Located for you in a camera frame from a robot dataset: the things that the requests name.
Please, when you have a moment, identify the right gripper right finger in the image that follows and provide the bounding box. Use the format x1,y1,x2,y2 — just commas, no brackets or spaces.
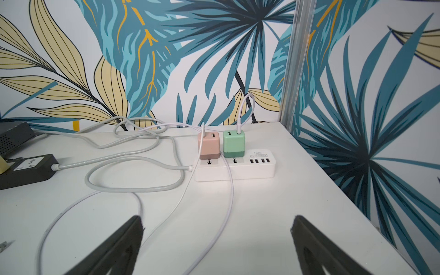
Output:
291,215,370,275

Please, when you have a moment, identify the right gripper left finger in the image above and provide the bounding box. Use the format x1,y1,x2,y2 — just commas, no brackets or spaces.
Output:
67,215,143,275

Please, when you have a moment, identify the black power strip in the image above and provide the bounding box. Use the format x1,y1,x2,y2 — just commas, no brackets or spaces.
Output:
1,154,58,190

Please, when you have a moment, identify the green charger plug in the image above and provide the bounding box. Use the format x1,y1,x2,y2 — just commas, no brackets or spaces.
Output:
223,130,246,158

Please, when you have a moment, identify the pink charger plug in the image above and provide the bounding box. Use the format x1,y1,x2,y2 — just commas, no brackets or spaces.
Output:
198,132,221,160

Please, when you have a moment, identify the yellow charger plug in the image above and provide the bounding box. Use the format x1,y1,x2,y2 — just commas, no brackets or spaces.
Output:
0,157,10,174

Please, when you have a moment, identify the dark blue network switch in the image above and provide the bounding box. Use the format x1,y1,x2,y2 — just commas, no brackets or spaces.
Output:
1,121,35,159

